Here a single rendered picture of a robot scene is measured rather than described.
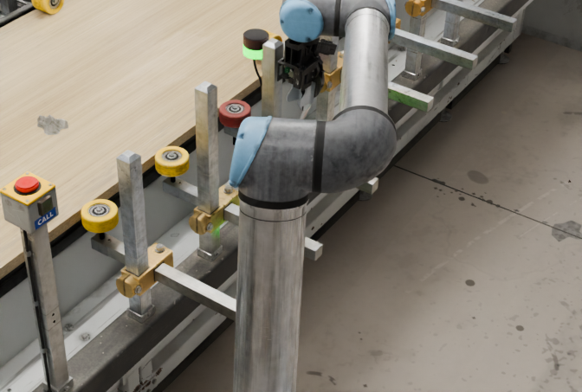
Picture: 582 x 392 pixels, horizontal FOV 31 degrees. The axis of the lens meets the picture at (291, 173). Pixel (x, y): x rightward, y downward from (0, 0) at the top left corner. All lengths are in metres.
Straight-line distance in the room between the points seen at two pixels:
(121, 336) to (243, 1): 1.21
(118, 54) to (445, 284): 1.35
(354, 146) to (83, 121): 1.12
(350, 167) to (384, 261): 1.95
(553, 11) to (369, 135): 3.26
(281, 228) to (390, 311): 1.74
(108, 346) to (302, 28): 0.79
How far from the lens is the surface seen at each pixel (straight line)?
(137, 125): 2.60
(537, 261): 3.68
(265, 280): 1.72
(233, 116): 2.61
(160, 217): 2.66
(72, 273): 2.47
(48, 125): 2.61
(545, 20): 4.91
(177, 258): 2.63
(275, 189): 1.65
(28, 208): 1.87
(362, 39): 1.99
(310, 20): 2.14
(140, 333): 2.34
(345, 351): 3.26
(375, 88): 1.82
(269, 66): 2.42
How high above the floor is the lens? 2.36
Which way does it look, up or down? 37 degrees down
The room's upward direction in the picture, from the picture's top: 2 degrees clockwise
